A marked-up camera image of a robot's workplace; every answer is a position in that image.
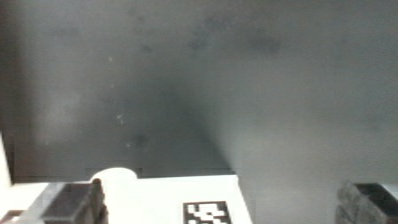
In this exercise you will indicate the white u-shaped boundary rail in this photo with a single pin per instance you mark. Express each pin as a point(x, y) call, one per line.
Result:
point(5, 167)

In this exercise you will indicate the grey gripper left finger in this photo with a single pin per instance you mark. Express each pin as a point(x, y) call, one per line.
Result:
point(70, 204)

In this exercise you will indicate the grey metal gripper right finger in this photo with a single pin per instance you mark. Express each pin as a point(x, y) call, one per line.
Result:
point(369, 203)

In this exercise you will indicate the white drawer box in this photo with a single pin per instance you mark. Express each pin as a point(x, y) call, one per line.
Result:
point(177, 200)

